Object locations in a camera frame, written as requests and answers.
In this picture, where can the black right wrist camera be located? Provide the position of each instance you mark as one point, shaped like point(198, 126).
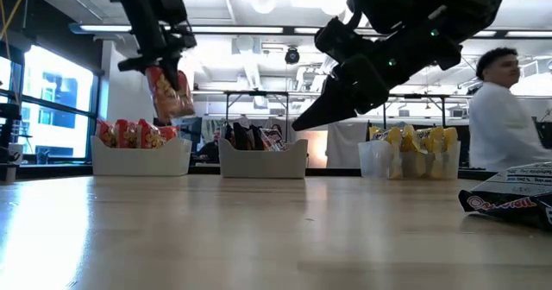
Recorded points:
point(340, 39)

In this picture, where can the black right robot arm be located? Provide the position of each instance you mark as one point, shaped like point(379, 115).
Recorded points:
point(466, 5)

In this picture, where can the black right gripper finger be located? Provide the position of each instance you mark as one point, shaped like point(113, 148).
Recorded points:
point(332, 106)

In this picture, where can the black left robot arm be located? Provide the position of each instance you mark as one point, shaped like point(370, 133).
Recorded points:
point(142, 14)

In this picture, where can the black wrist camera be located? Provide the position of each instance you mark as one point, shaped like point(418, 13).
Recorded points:
point(172, 3)
point(340, 39)

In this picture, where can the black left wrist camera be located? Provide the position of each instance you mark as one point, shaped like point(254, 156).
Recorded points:
point(172, 3)

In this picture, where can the silver snack packet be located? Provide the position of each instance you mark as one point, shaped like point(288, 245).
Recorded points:
point(513, 197)

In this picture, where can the person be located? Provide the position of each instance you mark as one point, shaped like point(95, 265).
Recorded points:
point(500, 126)
point(211, 149)

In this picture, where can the black overhead light bar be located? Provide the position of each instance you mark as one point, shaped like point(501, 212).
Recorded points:
point(241, 29)

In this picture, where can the black ceiling spotlight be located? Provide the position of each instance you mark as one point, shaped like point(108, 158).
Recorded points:
point(292, 56)

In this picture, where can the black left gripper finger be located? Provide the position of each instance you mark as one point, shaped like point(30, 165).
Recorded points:
point(172, 72)

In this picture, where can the clear plastic bin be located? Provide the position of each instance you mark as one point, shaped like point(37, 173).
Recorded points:
point(375, 160)

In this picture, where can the white plastic bin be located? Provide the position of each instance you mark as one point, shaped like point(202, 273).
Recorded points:
point(138, 162)

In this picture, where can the grey plastic bin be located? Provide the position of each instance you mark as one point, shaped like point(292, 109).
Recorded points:
point(263, 165)

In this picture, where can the red Saucy Noods pack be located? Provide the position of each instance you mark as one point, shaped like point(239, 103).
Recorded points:
point(107, 136)
point(170, 102)
point(127, 134)
point(151, 136)

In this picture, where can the white hanging sheet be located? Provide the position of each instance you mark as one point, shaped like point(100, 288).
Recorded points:
point(345, 145)

